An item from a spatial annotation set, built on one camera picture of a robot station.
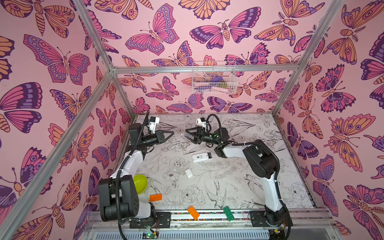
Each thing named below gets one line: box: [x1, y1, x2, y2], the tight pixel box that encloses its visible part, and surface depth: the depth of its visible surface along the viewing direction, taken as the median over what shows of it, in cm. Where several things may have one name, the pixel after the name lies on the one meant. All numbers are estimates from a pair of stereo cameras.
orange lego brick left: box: [149, 193, 163, 202], surface depth 83 cm
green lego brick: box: [223, 206, 236, 222], surface depth 76 cm
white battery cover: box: [185, 169, 193, 178], surface depth 91 cm
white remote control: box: [192, 152, 213, 163], surface depth 97 cm
